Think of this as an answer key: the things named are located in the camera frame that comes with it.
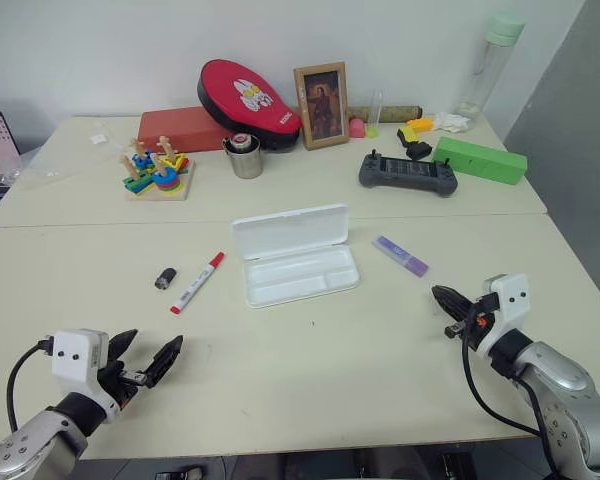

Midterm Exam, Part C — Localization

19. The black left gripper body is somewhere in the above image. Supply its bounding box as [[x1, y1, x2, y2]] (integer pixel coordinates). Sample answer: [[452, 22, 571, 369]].
[[97, 349, 150, 409]]

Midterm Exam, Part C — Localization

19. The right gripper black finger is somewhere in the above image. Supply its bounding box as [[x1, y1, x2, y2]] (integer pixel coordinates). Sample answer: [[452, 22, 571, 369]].
[[431, 284, 481, 311], [432, 289, 474, 321]]

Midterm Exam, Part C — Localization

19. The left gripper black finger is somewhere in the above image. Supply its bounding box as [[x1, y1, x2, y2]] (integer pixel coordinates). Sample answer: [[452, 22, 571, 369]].
[[107, 328, 139, 364], [142, 334, 185, 390]]

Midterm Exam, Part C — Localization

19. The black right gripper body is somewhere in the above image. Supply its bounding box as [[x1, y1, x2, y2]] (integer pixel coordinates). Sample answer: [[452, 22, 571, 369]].
[[444, 294, 501, 347]]

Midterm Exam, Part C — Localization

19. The purple eraser pack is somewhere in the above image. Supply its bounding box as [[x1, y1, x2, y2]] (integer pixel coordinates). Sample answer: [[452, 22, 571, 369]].
[[371, 234, 430, 278]]

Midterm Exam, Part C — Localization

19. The red and white marker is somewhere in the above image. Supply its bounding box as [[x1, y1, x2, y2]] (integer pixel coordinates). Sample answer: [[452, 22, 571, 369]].
[[169, 251, 227, 315]]

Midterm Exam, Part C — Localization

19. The white plastic pencil case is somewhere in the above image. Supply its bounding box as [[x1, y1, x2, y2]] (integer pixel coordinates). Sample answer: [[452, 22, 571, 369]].
[[230, 202, 362, 309]]

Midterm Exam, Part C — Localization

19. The grey handheld game controller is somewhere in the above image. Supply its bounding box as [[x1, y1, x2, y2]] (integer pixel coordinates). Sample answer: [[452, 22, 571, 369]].
[[358, 148, 459, 199]]

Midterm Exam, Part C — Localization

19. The green rectangular box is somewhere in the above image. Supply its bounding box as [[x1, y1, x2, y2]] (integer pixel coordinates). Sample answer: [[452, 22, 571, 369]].
[[432, 136, 529, 186]]

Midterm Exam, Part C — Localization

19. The colourful wooden stacking toy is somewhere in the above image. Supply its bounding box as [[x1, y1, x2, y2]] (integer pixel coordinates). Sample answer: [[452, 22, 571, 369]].
[[118, 134, 196, 203]]

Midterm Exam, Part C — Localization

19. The crumpled white cloth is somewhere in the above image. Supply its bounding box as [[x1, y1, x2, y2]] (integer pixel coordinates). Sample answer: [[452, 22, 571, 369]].
[[432, 112, 474, 134]]

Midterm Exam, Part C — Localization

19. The clear tube with green base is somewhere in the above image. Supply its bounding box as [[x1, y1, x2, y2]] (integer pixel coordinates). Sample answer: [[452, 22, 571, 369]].
[[364, 89, 384, 140]]

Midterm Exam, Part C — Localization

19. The clear plastic bag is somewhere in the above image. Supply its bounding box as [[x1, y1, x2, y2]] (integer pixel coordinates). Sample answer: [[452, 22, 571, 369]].
[[9, 119, 131, 191]]

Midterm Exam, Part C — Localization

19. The brown rolled mat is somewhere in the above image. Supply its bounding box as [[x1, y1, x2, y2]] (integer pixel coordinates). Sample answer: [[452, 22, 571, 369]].
[[347, 103, 424, 124]]

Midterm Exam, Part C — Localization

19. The stainless steel cup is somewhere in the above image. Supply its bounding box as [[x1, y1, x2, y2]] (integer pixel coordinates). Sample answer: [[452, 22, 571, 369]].
[[222, 133, 266, 179]]

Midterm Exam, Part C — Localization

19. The red rectangular block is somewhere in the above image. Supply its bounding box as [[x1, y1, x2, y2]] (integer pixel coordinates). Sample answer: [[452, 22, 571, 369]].
[[137, 105, 236, 155]]

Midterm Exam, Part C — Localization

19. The clear bottle with green cap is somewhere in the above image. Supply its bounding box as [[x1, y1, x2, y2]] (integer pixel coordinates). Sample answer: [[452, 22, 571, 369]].
[[454, 13, 526, 121]]

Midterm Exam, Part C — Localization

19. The red and black boxing pad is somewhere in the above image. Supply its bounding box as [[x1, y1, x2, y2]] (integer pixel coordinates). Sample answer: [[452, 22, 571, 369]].
[[196, 58, 302, 151]]

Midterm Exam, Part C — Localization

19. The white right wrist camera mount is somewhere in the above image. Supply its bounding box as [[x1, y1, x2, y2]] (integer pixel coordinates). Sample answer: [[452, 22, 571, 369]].
[[474, 273, 531, 359]]

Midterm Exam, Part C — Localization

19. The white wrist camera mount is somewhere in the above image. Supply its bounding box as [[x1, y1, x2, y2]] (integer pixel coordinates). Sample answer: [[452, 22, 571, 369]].
[[474, 273, 531, 359], [51, 328, 122, 424]]

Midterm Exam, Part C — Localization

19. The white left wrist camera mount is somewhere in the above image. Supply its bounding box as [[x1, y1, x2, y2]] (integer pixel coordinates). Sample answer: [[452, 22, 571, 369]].
[[51, 328, 122, 424]]

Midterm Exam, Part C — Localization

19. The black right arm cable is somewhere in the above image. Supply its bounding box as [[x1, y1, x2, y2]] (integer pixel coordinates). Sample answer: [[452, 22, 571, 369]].
[[461, 299, 556, 451]]

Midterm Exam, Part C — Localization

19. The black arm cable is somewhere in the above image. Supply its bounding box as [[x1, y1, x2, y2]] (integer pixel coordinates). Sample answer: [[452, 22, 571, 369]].
[[461, 299, 556, 451], [7, 338, 56, 434]]

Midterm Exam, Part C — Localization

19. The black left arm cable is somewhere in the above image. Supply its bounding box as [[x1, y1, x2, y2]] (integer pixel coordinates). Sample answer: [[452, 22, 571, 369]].
[[7, 338, 56, 434]]

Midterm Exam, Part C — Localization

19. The wooden picture frame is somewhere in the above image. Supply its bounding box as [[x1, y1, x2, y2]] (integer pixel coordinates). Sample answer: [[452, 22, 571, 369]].
[[293, 61, 351, 151]]

